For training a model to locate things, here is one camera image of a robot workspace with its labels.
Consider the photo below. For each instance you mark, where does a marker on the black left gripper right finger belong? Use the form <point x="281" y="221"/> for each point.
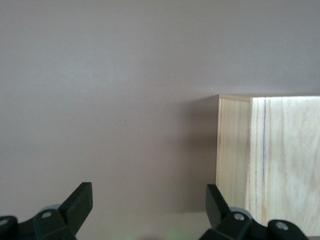
<point x="225" y="225"/>

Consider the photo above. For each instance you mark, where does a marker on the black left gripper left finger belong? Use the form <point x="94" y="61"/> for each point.
<point x="62" y="220"/>

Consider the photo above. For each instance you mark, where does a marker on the light wooden cabinet box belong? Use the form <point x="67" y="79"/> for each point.
<point x="282" y="150"/>

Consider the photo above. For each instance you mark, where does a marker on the brown table cover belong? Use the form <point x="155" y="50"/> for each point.
<point x="100" y="100"/>

